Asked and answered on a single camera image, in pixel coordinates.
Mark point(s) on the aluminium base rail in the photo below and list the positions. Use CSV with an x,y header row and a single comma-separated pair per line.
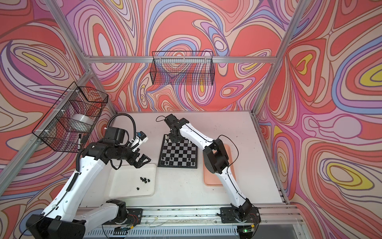
x,y
210,215

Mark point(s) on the black wire basket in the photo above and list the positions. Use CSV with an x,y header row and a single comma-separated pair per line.
x,y
63,134
182,68

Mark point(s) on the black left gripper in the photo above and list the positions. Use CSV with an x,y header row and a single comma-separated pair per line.
x,y
141,162

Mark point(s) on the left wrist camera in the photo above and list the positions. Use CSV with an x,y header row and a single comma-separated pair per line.
x,y
140,138

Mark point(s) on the pink plastic tray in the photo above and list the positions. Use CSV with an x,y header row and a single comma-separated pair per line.
x,y
212,180

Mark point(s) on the black wire basket back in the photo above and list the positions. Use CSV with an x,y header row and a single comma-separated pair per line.
x,y
182,68

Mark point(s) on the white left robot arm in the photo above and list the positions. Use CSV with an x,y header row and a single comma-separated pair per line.
x,y
58,220

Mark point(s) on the black chess pieces in tray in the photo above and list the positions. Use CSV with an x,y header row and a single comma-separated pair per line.
x,y
145,180

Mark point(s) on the white plastic tray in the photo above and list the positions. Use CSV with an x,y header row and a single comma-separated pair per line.
x,y
126,183

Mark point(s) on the silver tape roll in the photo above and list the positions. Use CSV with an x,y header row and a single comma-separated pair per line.
x,y
83,119

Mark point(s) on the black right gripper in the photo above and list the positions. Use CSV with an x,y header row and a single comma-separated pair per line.
x,y
174,140

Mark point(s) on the black and grey chessboard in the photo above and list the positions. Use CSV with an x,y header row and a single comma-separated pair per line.
x,y
182,154

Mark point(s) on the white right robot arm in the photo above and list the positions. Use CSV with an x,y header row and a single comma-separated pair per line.
x,y
216,161

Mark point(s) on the black wire basket left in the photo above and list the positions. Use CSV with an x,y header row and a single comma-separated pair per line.
x,y
63,134

